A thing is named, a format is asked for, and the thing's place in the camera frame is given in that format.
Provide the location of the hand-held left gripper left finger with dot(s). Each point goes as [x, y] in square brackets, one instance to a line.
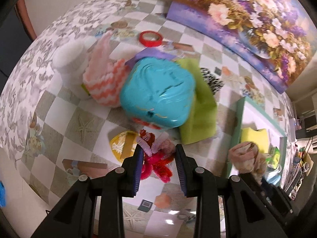
[138, 171]

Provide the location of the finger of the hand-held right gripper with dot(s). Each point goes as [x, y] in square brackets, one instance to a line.
[252, 182]

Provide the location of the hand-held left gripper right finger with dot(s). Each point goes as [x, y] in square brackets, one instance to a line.
[180, 171]

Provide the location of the blue face mask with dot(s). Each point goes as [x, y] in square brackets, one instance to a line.
[272, 178]

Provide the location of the red pipe cleaner toy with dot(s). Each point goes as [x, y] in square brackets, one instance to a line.
[158, 164]

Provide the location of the beige floral cloth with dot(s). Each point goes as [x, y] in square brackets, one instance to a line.
[244, 156]

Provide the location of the small green box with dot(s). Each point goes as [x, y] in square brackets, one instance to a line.
[275, 155]

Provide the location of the yellow sponge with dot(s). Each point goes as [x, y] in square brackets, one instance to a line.
[255, 136]

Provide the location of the white tray green rim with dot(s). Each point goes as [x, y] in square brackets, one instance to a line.
[255, 119]

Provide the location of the purple packet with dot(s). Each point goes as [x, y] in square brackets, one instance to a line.
[151, 53]

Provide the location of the red tape roll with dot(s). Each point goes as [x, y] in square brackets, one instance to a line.
[149, 44]

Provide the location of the yellow green packet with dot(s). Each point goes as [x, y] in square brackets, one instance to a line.
[118, 146]

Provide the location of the lime green cloth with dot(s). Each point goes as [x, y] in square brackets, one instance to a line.
[200, 124]

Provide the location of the cluttered shelf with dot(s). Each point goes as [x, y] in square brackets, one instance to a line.
[303, 141]

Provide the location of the teal plastic box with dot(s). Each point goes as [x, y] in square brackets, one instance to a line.
[156, 89]

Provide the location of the pink white fuzzy sock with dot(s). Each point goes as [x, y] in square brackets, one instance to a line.
[104, 84]

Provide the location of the black white spotted cloth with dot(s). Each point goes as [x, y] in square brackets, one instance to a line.
[210, 78]

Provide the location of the white plastic bottle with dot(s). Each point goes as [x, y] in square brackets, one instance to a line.
[69, 57]

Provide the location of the blue glove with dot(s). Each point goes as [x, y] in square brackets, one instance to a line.
[2, 193]

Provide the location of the grey floral blanket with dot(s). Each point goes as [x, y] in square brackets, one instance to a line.
[24, 67]

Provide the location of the floral painting canvas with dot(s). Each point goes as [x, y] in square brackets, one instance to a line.
[247, 17]

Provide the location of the dark cabinet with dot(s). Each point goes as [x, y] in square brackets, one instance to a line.
[7, 42]

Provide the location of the brown wooden board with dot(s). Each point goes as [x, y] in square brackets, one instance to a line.
[24, 17]

